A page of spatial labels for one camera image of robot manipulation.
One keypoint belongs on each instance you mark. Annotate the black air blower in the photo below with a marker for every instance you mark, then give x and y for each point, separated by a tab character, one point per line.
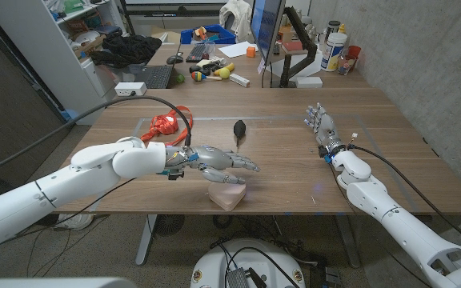
239	129

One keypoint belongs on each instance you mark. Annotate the black clothing pile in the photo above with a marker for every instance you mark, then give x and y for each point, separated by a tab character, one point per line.
130	50

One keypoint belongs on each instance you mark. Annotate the colourful toy maraca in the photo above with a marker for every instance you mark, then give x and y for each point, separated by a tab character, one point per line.
198	76

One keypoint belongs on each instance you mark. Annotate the black keyboard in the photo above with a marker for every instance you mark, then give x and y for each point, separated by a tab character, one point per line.
196	53

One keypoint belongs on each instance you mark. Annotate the flat white box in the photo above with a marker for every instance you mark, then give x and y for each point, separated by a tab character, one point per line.
309	82

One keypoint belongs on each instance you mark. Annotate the small white oblong box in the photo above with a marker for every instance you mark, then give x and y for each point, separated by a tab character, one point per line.
240	80

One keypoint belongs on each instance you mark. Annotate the white wipes canister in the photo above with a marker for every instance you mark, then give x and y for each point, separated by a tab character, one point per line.
333	52

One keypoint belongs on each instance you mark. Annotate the computer monitor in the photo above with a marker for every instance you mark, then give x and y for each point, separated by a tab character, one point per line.
266	24

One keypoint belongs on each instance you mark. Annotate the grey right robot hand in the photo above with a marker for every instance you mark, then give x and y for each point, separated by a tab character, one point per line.
324	128

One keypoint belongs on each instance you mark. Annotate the white robot torso base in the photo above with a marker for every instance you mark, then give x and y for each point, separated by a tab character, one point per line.
246	256

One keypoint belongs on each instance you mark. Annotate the white paper sheet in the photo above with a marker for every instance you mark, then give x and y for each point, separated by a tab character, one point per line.
236	49

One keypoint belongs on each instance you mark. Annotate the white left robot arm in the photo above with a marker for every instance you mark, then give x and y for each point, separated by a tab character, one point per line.
74	180

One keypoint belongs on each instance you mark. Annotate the orange ribbon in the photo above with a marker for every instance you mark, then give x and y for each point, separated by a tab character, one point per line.
165	125

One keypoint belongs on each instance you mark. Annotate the red cup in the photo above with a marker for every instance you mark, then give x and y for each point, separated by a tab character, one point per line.
353	52

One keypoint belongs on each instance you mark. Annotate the round floor fan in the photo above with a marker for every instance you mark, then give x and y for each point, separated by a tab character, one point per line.
169	225

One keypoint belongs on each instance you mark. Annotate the grey table leg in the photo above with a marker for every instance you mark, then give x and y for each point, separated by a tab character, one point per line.
145	240

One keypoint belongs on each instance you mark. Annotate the yellow-green ball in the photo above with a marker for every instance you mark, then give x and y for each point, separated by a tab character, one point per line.
224	73

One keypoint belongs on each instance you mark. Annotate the black computer mouse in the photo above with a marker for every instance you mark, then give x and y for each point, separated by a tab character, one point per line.
174	59

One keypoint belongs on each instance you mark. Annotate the white power adapter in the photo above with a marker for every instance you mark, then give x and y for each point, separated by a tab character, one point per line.
128	89

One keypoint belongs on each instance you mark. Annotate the small green ball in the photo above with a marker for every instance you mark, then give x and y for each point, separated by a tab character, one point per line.
180	78

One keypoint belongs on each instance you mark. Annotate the blue plastic bin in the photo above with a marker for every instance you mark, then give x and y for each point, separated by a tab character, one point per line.
224	38

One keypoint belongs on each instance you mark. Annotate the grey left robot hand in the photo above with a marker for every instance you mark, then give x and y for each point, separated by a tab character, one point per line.
210	158

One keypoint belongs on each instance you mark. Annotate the orange cube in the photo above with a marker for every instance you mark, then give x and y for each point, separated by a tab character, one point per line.
251	52

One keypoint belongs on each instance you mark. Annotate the pink jewelry box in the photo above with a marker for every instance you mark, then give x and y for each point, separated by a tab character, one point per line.
226	196

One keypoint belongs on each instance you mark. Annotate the white shelf unit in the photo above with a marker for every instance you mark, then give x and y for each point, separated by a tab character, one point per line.
54	52

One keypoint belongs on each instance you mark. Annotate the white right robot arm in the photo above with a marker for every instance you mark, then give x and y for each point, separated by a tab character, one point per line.
394	216

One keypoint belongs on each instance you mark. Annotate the white cloth bag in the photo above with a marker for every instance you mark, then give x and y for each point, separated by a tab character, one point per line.
234	18

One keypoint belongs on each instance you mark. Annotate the black laptop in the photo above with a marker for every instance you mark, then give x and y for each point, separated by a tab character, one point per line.
156	76

